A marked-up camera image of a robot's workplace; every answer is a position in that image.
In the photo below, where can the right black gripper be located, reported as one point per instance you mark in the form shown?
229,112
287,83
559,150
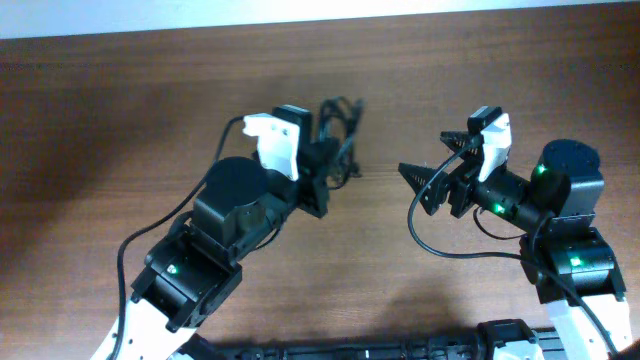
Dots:
463,179

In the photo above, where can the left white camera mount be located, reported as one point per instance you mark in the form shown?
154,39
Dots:
277,142

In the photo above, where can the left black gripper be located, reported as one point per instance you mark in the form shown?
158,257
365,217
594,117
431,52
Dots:
313,171

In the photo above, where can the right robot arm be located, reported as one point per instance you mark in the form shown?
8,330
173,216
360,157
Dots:
574,270

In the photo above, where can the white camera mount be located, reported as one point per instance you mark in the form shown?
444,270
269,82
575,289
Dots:
497,141
277,142

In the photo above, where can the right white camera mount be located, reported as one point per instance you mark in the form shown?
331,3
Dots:
497,141

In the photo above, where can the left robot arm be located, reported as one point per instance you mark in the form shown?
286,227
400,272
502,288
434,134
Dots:
194,268

